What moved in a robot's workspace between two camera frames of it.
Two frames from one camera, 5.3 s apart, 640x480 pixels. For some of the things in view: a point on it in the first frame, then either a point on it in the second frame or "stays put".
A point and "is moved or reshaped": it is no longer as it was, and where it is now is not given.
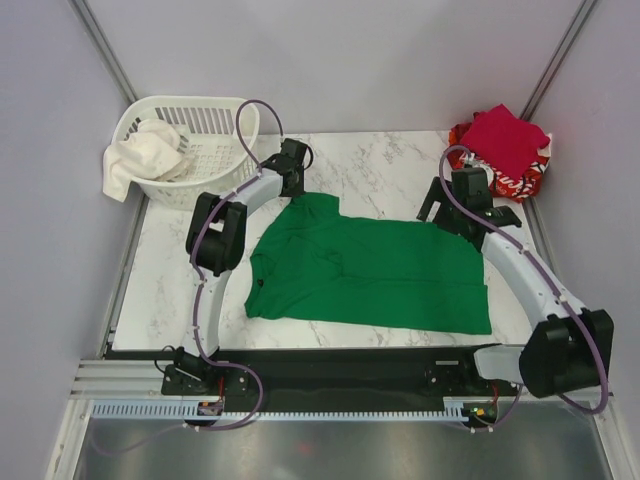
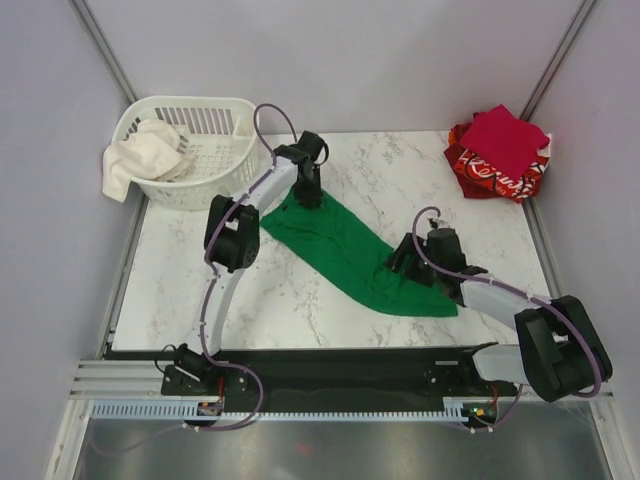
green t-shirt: [309, 262] is moved or reshaped
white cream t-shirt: [149, 151] stays put
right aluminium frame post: [559, 58] stays put
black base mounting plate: [326, 375] stays put
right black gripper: [437, 193] -> [406, 247]
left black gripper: [299, 189] -> [314, 197]
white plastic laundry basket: [219, 133] stays put
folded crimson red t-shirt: [503, 140] stays put
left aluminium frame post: [103, 48] stays put
